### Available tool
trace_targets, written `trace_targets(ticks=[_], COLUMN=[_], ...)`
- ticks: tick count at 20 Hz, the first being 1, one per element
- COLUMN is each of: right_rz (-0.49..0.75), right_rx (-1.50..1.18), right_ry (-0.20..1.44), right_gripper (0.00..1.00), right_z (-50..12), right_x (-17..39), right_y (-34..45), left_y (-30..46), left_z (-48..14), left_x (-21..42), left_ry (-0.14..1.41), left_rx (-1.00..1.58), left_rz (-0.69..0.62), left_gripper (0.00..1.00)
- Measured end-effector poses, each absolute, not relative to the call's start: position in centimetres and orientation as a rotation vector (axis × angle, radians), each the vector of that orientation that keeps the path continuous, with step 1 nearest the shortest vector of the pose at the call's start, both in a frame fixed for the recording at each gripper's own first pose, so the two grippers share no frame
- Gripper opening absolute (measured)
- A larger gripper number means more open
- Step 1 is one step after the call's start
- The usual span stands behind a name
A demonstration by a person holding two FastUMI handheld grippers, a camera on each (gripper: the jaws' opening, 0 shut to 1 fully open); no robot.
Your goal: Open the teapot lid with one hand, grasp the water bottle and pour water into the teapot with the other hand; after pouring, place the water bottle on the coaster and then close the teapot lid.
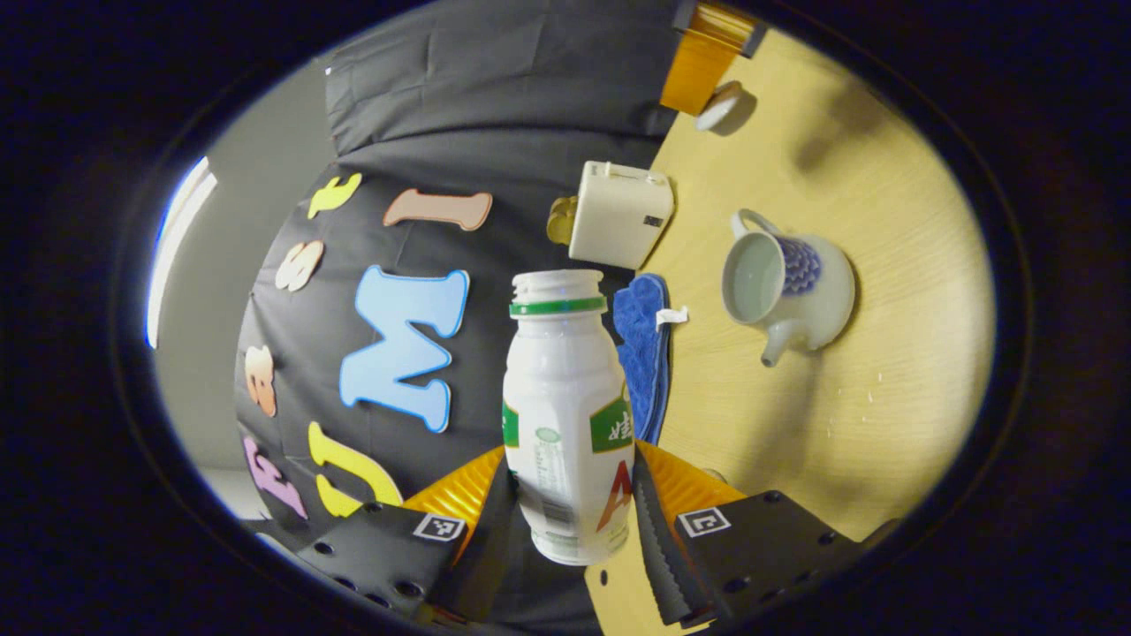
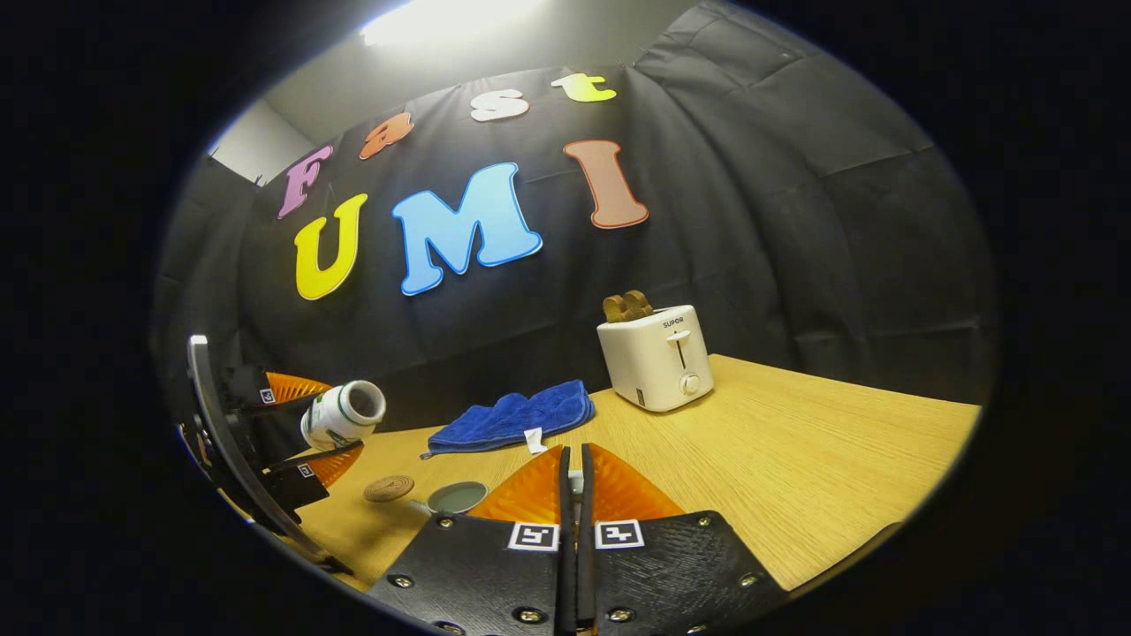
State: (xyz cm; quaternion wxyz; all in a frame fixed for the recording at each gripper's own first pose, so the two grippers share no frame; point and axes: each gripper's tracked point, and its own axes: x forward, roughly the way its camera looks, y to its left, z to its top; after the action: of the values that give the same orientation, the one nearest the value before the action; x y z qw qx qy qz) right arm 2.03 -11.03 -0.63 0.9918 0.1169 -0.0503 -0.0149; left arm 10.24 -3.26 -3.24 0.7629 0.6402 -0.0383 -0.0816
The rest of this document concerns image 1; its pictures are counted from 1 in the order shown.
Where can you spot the white blue-patterned teacup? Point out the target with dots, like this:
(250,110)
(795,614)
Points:
(822,291)

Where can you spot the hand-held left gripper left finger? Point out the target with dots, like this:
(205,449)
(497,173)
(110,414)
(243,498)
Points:
(486,556)

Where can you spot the white plastic water bottle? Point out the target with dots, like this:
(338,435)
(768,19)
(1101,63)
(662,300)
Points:
(565,397)

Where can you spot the black backdrop cloth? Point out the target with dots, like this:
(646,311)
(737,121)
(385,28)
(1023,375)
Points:
(486,88)

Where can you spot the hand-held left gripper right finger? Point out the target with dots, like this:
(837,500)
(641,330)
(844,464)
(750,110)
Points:
(658,548)

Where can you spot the blue towel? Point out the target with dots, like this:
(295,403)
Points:
(641,353)

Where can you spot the white teacup lid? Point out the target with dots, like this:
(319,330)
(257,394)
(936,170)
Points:
(720,108)

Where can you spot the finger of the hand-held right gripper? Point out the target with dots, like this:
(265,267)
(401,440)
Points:
(698,62)

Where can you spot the brown bread slices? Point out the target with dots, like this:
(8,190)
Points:
(561,221)

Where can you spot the white toaster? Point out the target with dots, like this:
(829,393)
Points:
(618,212)

